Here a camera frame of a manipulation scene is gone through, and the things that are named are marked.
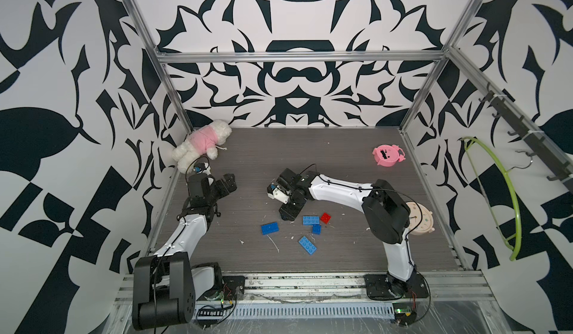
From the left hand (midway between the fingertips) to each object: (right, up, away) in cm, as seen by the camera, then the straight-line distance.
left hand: (221, 176), depth 89 cm
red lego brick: (+41, -16, -1) cm, 44 cm away
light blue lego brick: (+34, -17, -1) cm, 38 cm away
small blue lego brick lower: (+37, -20, -4) cm, 42 cm away
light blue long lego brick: (+33, -24, -7) cm, 42 cm away
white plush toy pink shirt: (-12, +14, +15) cm, 24 cm away
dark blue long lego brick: (+18, -20, -3) cm, 27 cm away
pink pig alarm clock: (+73, +8, +16) cm, 75 cm away
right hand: (+25, -13, +1) cm, 28 cm away
